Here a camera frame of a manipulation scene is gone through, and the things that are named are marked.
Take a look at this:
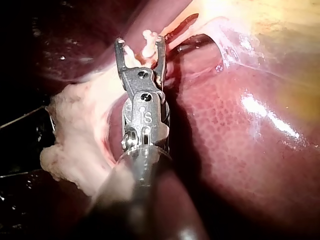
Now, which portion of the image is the right arm instrument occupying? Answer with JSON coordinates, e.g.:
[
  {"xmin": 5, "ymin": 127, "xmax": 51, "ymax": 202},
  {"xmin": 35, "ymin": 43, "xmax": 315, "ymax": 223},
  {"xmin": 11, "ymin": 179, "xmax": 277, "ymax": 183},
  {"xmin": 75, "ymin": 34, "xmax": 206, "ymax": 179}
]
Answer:
[{"xmin": 121, "ymin": 66, "xmax": 173, "ymax": 161}]

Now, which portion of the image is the right arm instrument jaw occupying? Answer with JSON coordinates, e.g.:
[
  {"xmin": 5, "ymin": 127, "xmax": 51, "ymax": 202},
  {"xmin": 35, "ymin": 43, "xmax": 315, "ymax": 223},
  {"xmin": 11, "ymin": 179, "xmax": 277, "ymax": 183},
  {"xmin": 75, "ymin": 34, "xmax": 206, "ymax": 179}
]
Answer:
[
  {"xmin": 114, "ymin": 37, "xmax": 131, "ymax": 76},
  {"xmin": 152, "ymin": 35, "xmax": 167, "ymax": 85}
]

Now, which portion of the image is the white clip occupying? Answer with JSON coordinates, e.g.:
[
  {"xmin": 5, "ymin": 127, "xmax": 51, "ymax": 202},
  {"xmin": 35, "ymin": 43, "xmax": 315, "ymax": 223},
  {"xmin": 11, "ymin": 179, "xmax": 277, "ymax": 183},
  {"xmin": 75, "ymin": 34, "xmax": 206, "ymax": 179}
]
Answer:
[{"xmin": 123, "ymin": 29, "xmax": 160, "ymax": 64}]

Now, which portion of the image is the thin tube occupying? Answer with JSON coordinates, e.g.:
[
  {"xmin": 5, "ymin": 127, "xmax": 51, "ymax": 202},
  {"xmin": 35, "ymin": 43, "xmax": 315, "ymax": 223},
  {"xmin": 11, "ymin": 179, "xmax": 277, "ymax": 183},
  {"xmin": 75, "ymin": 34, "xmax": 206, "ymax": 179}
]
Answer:
[
  {"xmin": 166, "ymin": 23, "xmax": 213, "ymax": 51},
  {"xmin": 162, "ymin": 13, "xmax": 200, "ymax": 41}
]

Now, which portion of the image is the pale fatty tissue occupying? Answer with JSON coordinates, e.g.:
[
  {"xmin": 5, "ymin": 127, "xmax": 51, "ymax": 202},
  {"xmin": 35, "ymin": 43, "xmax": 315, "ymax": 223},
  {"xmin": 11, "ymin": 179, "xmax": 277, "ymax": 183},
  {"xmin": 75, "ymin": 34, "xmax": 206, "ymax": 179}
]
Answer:
[
  {"xmin": 39, "ymin": 66, "xmax": 137, "ymax": 199},
  {"xmin": 206, "ymin": 16, "xmax": 253, "ymax": 74}
]

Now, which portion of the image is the dark red liver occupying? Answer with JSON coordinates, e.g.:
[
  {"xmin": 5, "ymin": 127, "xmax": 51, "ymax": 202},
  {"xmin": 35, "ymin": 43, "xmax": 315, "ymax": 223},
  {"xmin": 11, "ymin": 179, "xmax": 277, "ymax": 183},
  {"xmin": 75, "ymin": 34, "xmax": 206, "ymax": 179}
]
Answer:
[{"xmin": 32, "ymin": 0, "xmax": 320, "ymax": 240}]

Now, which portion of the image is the gallbladder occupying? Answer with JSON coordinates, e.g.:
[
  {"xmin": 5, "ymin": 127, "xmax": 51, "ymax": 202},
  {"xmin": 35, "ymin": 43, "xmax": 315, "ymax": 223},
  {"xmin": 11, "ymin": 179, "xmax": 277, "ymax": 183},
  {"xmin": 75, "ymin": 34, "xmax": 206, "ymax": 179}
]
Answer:
[{"xmin": 199, "ymin": 0, "xmax": 320, "ymax": 118}]

